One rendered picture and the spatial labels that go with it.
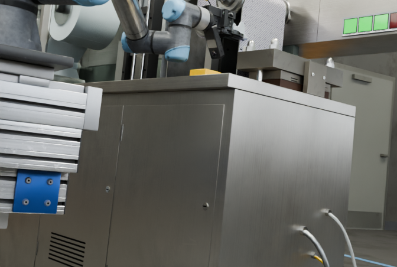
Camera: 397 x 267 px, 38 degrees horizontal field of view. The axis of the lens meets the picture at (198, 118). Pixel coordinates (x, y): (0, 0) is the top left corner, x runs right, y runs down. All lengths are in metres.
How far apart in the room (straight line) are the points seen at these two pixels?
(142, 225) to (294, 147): 0.54
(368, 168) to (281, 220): 6.44
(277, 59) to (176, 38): 0.33
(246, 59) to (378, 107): 6.51
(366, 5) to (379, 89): 6.28
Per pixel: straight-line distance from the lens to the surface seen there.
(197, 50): 2.41
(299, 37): 2.28
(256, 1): 2.12
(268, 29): 2.15
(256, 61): 1.89
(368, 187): 8.25
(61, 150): 1.18
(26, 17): 1.19
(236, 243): 1.67
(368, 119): 8.20
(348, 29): 2.15
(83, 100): 1.20
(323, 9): 2.25
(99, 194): 2.08
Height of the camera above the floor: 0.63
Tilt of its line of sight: 5 degrees up
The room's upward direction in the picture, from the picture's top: 6 degrees clockwise
